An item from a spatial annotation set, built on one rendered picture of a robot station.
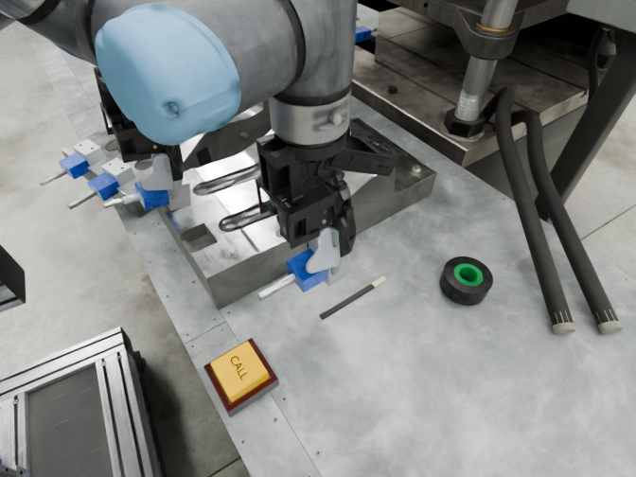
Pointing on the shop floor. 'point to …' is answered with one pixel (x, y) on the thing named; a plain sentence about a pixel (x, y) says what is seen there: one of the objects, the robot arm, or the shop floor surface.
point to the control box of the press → (613, 98)
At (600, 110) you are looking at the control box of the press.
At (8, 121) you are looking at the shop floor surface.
